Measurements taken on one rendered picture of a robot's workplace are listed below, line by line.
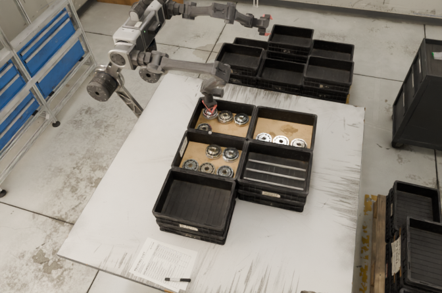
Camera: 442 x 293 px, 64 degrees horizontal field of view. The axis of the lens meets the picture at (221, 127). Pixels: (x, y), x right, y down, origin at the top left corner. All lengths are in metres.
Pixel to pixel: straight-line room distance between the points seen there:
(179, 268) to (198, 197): 0.39
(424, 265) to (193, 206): 1.39
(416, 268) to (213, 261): 1.19
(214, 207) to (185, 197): 0.18
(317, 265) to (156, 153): 1.24
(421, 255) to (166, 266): 1.50
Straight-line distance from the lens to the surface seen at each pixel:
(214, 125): 2.40
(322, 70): 3.38
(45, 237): 3.28
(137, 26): 2.12
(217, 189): 2.11
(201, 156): 2.25
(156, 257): 2.13
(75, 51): 4.04
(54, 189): 3.48
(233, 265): 2.06
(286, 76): 3.44
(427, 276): 2.50
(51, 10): 3.77
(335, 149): 2.51
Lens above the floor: 2.65
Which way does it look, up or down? 50 degrees down
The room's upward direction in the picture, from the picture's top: 4 degrees counter-clockwise
